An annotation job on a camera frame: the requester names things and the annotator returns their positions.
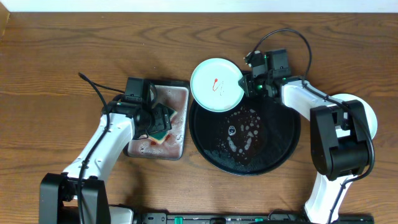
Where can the green scrub sponge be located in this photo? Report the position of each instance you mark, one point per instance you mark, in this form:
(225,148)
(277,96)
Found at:
(161,135)

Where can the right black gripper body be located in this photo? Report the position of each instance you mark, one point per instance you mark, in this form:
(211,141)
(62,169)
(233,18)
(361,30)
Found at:
(257,87)

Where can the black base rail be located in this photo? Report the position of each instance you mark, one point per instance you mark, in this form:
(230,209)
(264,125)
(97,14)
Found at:
(248,218)

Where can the round black serving tray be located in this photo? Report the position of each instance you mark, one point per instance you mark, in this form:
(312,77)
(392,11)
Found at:
(255,137)

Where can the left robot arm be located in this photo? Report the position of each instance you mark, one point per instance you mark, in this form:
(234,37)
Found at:
(78,194)

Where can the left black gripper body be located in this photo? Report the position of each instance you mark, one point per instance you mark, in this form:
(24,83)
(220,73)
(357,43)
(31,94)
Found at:
(162,120)

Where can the mint green plate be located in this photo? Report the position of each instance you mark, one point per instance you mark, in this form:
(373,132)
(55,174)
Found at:
(370,114)
(214,85)

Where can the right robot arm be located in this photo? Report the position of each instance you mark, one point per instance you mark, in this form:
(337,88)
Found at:
(341,141)

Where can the black rectangular soapy water tray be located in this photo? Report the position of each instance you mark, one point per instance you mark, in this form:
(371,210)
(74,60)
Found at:
(173,94)

